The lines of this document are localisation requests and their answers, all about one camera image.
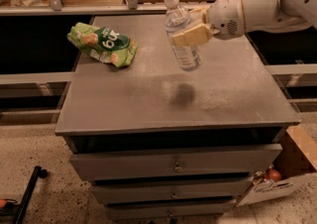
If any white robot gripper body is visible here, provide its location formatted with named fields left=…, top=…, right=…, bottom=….
left=207, top=0, right=245, bottom=40

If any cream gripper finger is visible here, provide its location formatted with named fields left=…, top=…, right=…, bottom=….
left=170, top=23, right=213, bottom=47
left=190, top=6, right=209, bottom=24

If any clear plastic water bottle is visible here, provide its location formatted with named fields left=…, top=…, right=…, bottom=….
left=163, top=0, right=201, bottom=71

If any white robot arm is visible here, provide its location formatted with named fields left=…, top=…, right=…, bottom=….
left=171, top=0, right=317, bottom=47

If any green snack bag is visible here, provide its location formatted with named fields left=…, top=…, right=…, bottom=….
left=66, top=23, right=138, bottom=68

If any grey drawer cabinet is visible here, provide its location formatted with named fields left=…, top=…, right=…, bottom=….
left=55, top=15, right=299, bottom=210

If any top grey drawer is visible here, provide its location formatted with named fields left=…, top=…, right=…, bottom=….
left=70, top=144, right=282, bottom=180

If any grey drawer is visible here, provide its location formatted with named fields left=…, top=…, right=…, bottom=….
left=70, top=144, right=282, bottom=180
left=106, top=199, right=236, bottom=220
left=92, top=177, right=251, bottom=204

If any red object in box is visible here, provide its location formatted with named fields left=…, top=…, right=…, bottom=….
left=264, top=167, right=281, bottom=182

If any open cardboard box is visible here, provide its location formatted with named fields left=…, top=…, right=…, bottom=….
left=238, top=125, right=317, bottom=206

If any middle grey drawer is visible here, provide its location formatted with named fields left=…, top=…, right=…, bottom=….
left=92, top=177, right=251, bottom=204

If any bottom grey drawer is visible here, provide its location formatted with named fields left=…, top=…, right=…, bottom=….
left=106, top=199, right=236, bottom=220

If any black metal bar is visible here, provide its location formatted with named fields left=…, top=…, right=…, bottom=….
left=12, top=166, right=48, bottom=224

